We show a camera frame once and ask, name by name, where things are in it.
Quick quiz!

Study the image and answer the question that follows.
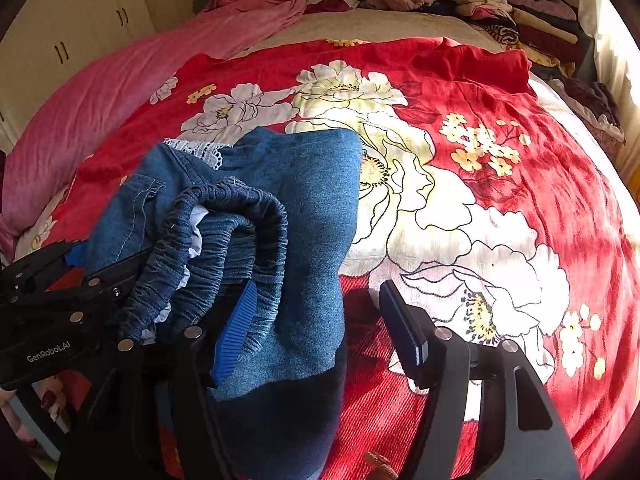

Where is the brown lace-edged storage box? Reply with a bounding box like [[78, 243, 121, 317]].
[[546, 76, 627, 162]]

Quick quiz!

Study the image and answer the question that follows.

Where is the red floral blanket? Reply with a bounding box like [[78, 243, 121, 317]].
[[14, 35, 640, 480]]

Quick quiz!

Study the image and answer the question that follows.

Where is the cream wardrobe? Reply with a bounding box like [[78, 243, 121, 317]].
[[0, 0, 157, 157]]

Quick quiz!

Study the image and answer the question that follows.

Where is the dark red pillow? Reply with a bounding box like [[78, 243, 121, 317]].
[[304, 0, 352, 15]]

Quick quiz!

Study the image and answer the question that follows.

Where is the dark purple garment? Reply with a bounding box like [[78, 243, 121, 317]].
[[562, 76, 622, 129]]

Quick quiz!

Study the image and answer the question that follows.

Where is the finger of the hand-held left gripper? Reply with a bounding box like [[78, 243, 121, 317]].
[[75, 248, 157, 309], [0, 241, 87, 307]]

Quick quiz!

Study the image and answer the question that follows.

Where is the pale curtain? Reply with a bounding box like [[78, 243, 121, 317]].
[[576, 0, 640, 182]]

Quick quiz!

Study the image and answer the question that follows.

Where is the blue denim pants lace trim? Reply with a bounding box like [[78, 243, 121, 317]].
[[81, 127, 364, 480]]

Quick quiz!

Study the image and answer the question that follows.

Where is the person's left hand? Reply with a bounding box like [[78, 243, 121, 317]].
[[0, 374, 74, 447]]

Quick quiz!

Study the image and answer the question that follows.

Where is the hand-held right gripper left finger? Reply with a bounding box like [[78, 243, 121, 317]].
[[55, 280, 261, 480]]

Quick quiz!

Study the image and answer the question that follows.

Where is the brown fuzzy item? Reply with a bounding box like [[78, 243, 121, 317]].
[[364, 451, 399, 480]]

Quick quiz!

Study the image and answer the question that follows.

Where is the pink blanket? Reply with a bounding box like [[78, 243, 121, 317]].
[[0, 0, 315, 262]]

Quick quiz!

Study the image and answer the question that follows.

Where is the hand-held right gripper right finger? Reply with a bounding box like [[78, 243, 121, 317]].
[[378, 280, 584, 480]]

